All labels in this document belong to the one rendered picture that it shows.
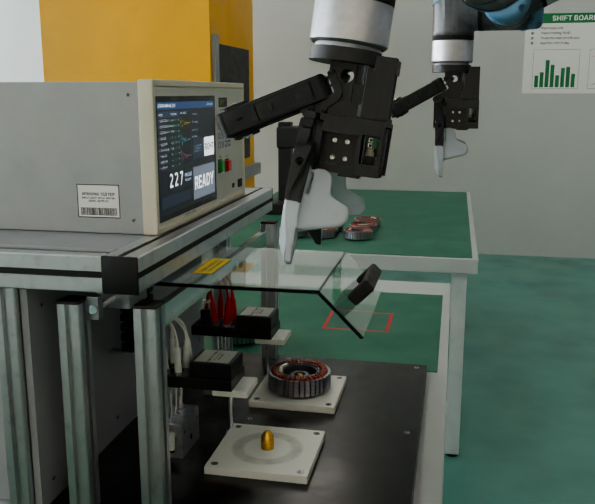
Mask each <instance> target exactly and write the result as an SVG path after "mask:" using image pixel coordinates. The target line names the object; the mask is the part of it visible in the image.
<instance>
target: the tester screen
mask: <svg viewBox="0 0 595 504"><path fill-rule="evenodd" d="M156 108H157V135H158V163H159V190H160V217H164V216H166V215H169V214H171V213H173V212H176V211H178V210H180V209H183V208H185V207H188V206H190V205H192V204H195V203H197V202H200V201H202V200H204V199H207V198H209V197H211V196H214V195H215V192H213V193H211V194H208V195H206V196H203V197H201V198H198V199H196V200H194V183H193V167H196V166H199V165H203V164H207V163H210V162H214V166H215V154H212V155H208V156H204V157H200V158H196V159H193V139H196V138H202V137H207V136H213V135H214V108H213V101H183V102H156ZM183 169H184V186H182V187H179V188H176V189H173V190H170V191H169V173H172V172H175V171H179V170H183ZM190 188H191V195H192V199H189V200H187V201H184V202H182V203H179V204H177V205H174V206H172V207H169V208H166V209H164V210H162V198H164V197H167V196H170V195H173V194H176V193H179V192H181V191H184V190H187V189H190Z"/></svg>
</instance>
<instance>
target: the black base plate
mask: <svg viewBox="0 0 595 504"><path fill-rule="evenodd" d="M292 359H294V360H296V359H299V360H301V359H304V361H305V359H308V360H313V361H317V362H320V363H323V364H325V365H327V366H328V367H329V368H330V370H331V375H335V376H346V377H347V382H346V385H345V387H344V390H343V392H342V395H341V398H340V400H339V403H338V405H337V408H336V411H335V413H334V414H327V413H315V412H303V411H291V410H279V409H268V408H256V407H249V400H250V398H251V397H252V395H253V394H254V392H255V391H256V389H257V388H258V386H259V385H260V384H261V382H262V381H263V376H265V358H262V354H258V353H243V365H244V377H257V378H258V383H257V385H256V386H255V388H254V389H253V391H252V392H251V394H250V395H249V397H248V398H235V397H233V423H239V424H250V425H261V426H272V427H284V428H295V429H306V430H317V431H325V439H324V442H323V444H322V447H321V450H320V452H319V455H318V457H317V460H316V463H315V465H314V468H313V470H312V473H311V476H310V478H309V481H308V483H307V484H298V483H288V482H278V481H269V480H259V479H249V478H240V477H230V476H220V475H211V474H204V466H205V465H206V463H207V462H208V460H209V459H210V457H211V456H212V454H213V453H214V451H215V450H216V448H217V447H218V445H219V444H220V442H221V441H222V440H223V438H224V437H225V435H226V430H228V397H223V396H213V395H205V394H203V390H200V389H188V388H183V404H186V405H198V412H199V438H198V439H197V441H196V442H195V443H194V445H193V446H192V447H191V449H190V450H189V451H188V453H187V454H186V455H185V457H184V458H183V459H182V458H172V457H170V467H171V494H172V504H413V498H414V489H415V480H416V471H417V461H418V452H419V443H420V434H421V425H422V415H423V406H424V397H425V388H426V379H427V365H415V364H401V363H387V362H372V361H358V360H344V359H329V358H315V357H301V356H286V355H278V356H277V358H276V359H273V358H271V357H269V368H270V367H271V366H273V365H274V364H277V363H279V362H281V361H282V362H283V361H284V360H286V361H287V360H292ZM98 461H99V479H100V496H101V503H100V504H142V502H141V480H140V458H139V436H138V416H137V417H136V418H135V419H134V420H133V421H132V422H131V423H130V424H129V425H128V426H127V427H126V428H125V429H124V430H123V431H122V432H121V433H120V434H119V435H118V436H117V437H116V438H115V439H114V440H113V441H112V442H111V443H110V444H109V445H108V446H107V447H106V448H105V449H104V450H103V451H102V452H101V453H100V454H99V455H98Z"/></svg>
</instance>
